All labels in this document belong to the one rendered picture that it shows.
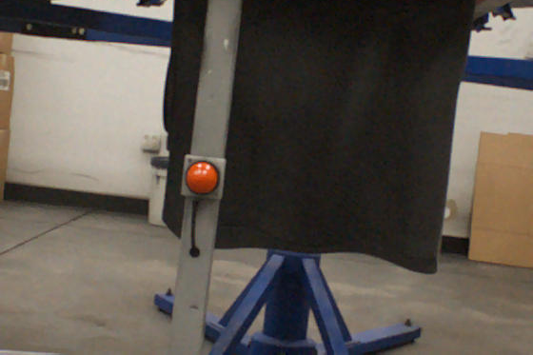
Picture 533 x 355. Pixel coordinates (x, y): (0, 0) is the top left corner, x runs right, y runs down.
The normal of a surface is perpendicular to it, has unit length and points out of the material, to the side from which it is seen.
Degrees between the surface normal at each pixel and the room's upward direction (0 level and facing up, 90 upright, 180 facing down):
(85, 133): 90
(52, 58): 90
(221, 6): 90
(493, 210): 78
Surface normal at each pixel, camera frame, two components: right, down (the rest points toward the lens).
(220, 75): -0.04, 0.05
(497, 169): -0.02, -0.16
